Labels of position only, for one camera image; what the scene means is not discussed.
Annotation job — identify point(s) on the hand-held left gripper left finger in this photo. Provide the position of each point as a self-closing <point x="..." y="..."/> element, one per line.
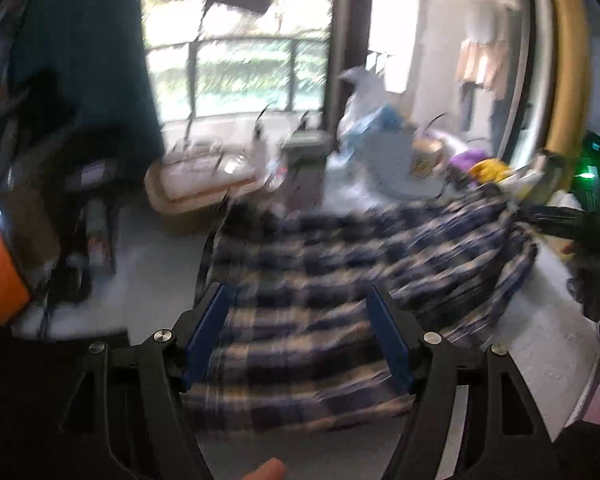
<point x="205" y="332"/>

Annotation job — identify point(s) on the tablet with orange screen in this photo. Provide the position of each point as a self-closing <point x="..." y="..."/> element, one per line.
<point x="0" y="270"/>

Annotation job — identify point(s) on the beige storage basket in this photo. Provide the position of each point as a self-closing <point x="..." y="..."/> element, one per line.
<point x="200" y="185"/>

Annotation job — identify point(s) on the yellow bear mug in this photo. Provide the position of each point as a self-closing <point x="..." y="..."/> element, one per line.
<point x="427" y="157"/>

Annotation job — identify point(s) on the white perforated basket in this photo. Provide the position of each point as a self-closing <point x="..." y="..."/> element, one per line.
<point x="390" y="165"/>

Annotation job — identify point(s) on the balcony railing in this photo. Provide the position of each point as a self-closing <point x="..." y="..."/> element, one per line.
<point x="240" y="42"/>

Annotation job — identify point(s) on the dark window post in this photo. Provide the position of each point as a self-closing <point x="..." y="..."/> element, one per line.
<point x="350" y="35"/>

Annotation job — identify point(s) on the hanging clothes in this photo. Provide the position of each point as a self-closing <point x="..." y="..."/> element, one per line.
<point x="482" y="55"/>

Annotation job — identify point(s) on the yellow purple cloth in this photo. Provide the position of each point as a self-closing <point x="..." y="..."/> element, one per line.
<point x="480" y="167"/>

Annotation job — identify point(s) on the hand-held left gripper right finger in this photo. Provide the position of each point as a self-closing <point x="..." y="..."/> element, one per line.
<point x="390" y="340"/>

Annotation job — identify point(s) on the white plastic bag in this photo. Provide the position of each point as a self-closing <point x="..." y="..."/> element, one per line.
<point x="367" y="95"/>

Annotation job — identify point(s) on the person's left hand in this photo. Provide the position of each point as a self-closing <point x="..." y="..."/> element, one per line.
<point x="267" y="470"/>

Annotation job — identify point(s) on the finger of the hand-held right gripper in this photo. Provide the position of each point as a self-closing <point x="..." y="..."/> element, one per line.
<point x="565" y="225"/>

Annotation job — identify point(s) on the blue curtain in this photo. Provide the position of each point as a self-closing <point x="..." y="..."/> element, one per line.
<point x="80" y="50"/>

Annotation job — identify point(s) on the blue plaid shirt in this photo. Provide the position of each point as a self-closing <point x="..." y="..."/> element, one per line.
<point x="360" y="260"/>

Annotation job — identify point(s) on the yellow curtain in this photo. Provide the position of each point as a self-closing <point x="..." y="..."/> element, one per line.
<point x="572" y="60"/>

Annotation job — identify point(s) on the steel tumbler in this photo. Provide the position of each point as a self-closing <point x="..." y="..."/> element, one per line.
<point x="547" y="180"/>

